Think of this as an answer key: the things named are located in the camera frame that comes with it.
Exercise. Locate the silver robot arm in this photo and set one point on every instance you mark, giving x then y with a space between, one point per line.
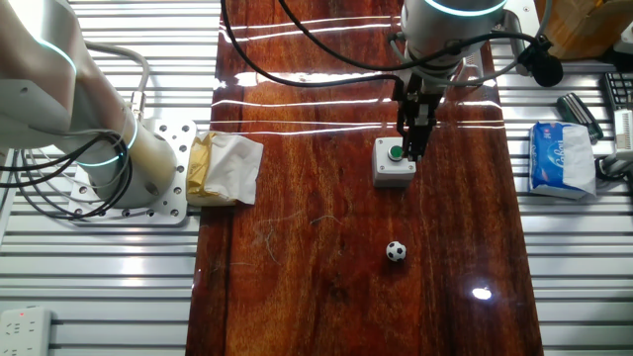
49 89

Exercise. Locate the blue tissue pack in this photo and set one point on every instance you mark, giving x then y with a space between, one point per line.
546 158

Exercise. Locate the white box with green button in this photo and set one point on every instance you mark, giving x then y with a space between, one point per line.
386 170

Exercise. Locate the gold tissue pack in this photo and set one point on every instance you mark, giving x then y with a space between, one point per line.
222 168

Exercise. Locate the white plastic object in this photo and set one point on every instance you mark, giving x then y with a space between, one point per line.
624 42

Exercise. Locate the white power strip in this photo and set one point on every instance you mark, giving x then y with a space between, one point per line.
25 331

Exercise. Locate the black keyboard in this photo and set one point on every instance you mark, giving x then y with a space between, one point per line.
620 89

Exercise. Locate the red-brown wooden board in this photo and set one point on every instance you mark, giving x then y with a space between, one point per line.
306 277

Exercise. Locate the black green hand tool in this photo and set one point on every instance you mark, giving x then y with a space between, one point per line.
573 111

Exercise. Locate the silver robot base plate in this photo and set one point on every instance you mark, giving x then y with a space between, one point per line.
173 198

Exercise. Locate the small black white soccer ball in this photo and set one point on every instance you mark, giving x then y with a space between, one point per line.
396 251

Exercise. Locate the brown cardboard box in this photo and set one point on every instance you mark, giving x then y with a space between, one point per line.
578 29

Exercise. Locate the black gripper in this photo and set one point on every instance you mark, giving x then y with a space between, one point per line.
420 96

